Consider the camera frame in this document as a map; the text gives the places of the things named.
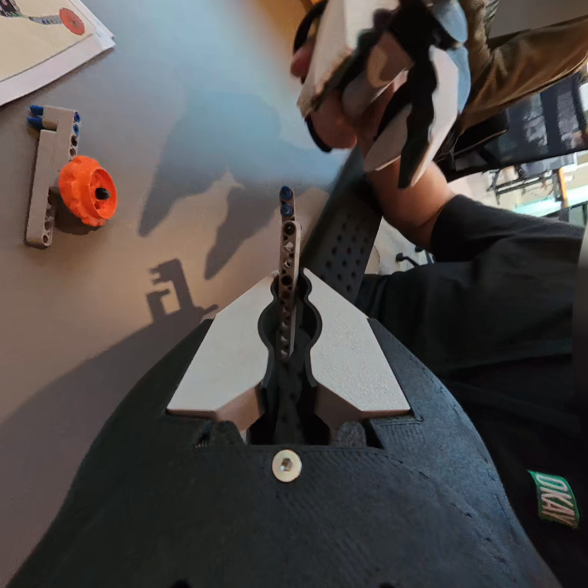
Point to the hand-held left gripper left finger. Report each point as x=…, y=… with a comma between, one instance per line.
x=225, y=367

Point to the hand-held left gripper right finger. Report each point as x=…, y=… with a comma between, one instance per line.
x=358, y=367

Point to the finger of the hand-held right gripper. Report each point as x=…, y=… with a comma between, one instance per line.
x=340, y=41
x=441, y=101

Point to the grey beam black pins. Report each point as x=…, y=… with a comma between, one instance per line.
x=291, y=257

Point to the grey angled beam blue pins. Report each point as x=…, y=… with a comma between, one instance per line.
x=285, y=202

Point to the person's right forearm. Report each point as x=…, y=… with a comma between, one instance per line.
x=409, y=202

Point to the person's right hand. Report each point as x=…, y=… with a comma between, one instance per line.
x=333, y=124

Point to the black mesh office chair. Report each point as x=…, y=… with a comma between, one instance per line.
x=556, y=119

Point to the black perforated panel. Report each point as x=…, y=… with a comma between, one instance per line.
x=344, y=248

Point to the orange wheel beam assembly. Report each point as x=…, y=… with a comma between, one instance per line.
x=87, y=190

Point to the open instruction booklet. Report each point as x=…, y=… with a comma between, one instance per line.
x=36, y=46

